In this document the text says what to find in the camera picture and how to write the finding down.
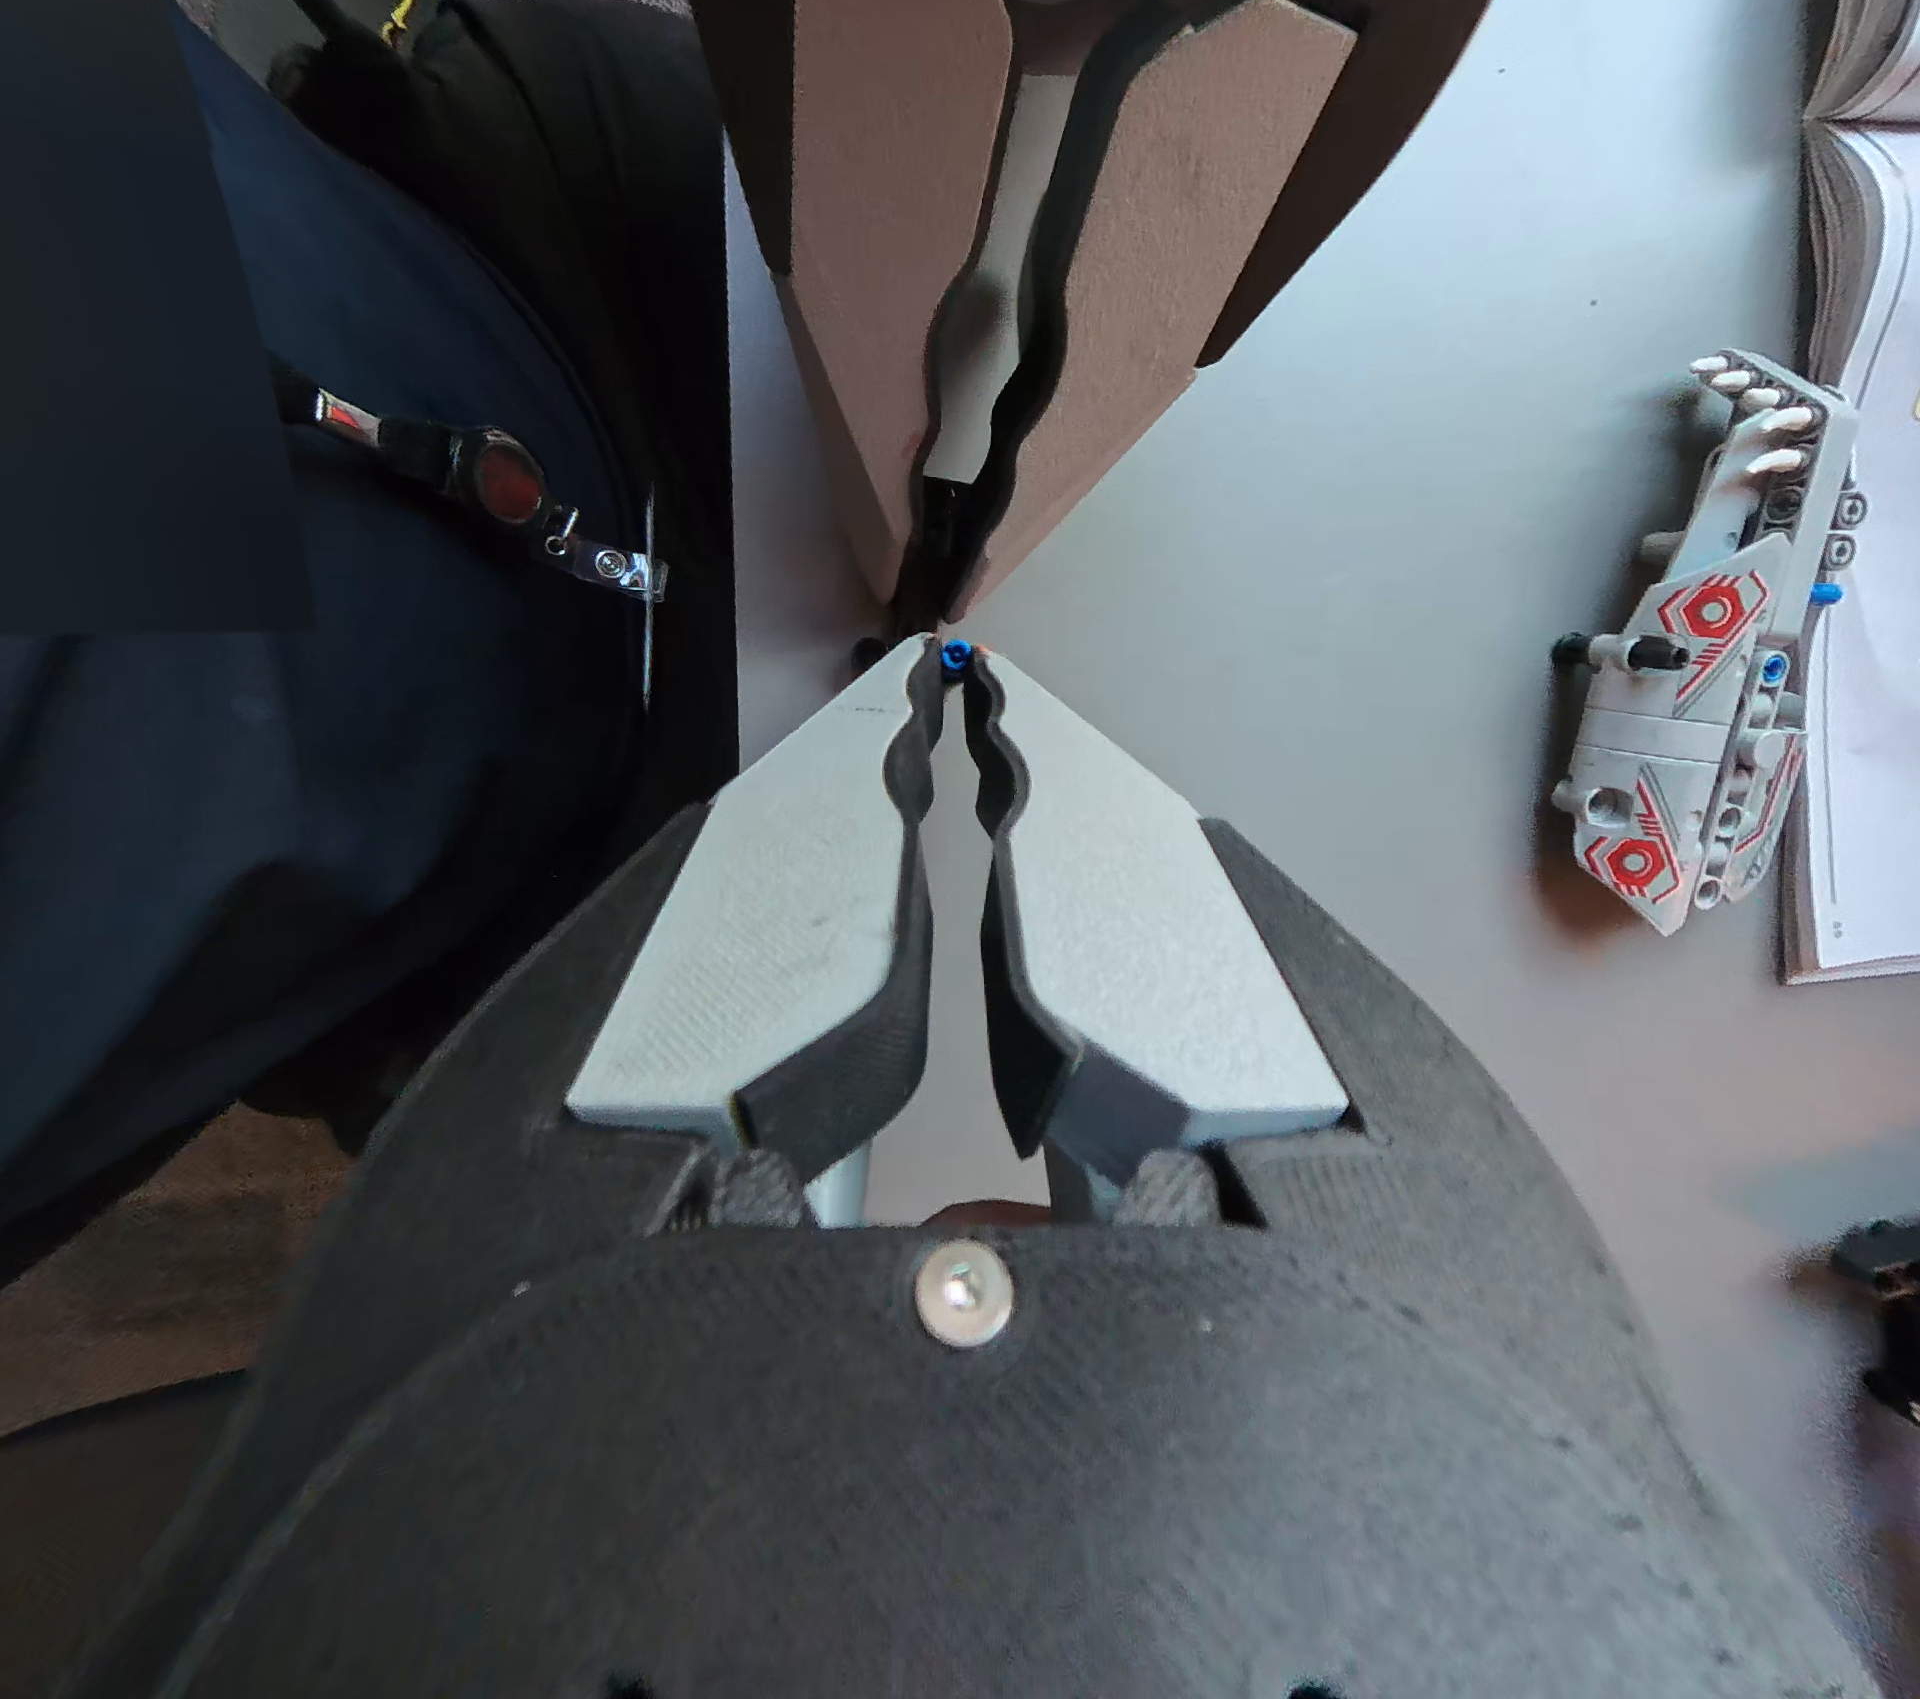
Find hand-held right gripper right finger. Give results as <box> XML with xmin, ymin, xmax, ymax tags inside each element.
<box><xmin>961</xmin><ymin>646</ymin><xmax>1351</xmax><ymax>1210</ymax></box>

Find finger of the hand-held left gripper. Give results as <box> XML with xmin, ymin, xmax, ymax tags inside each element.
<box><xmin>786</xmin><ymin>0</ymin><xmax>1018</xmax><ymax>604</ymax></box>
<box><xmin>941</xmin><ymin>0</ymin><xmax>1361</xmax><ymax>618</ymax></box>

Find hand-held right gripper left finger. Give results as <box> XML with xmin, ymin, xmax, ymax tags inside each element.
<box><xmin>565</xmin><ymin>634</ymin><xmax>941</xmax><ymax>1224</ymax></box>

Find black lego beam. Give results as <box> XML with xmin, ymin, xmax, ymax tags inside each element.
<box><xmin>847</xmin><ymin>476</ymin><xmax>970</xmax><ymax>678</ymax></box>

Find lego instruction booklet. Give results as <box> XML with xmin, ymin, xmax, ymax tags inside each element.
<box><xmin>1776</xmin><ymin>0</ymin><xmax>1920</xmax><ymax>990</ymax></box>

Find grey and red lego assembly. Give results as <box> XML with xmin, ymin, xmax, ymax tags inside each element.
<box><xmin>1548</xmin><ymin>350</ymin><xmax>1872</xmax><ymax>940</ymax></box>

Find black lego pieces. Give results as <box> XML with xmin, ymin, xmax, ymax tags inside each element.
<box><xmin>1829</xmin><ymin>1216</ymin><xmax>1920</xmax><ymax>1420</ymax></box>

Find badge reel with clip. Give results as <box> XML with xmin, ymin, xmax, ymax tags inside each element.
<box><xmin>276</xmin><ymin>386</ymin><xmax>672</xmax><ymax>600</ymax></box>

